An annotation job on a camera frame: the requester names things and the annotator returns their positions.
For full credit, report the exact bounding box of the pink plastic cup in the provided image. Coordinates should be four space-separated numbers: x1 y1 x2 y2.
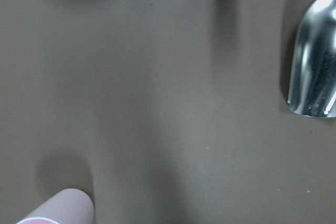
19 188 94 223

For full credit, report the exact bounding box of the metal scoop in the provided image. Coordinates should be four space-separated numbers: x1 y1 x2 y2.
287 0 335 118

